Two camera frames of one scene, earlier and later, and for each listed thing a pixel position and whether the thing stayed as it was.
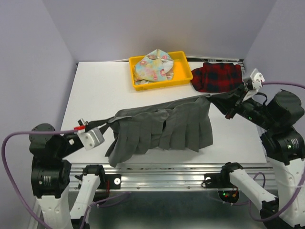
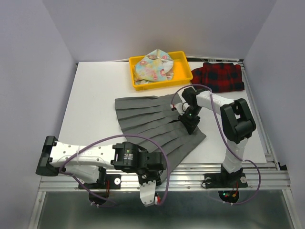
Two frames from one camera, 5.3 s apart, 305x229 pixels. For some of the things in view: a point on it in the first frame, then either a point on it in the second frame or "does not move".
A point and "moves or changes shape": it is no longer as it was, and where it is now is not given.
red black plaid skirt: (217, 77) does not move
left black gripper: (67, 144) to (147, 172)
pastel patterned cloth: (156, 66) does not move
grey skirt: (171, 124) moves or changes shape
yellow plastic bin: (182, 73) does not move
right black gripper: (242, 92) to (190, 124)
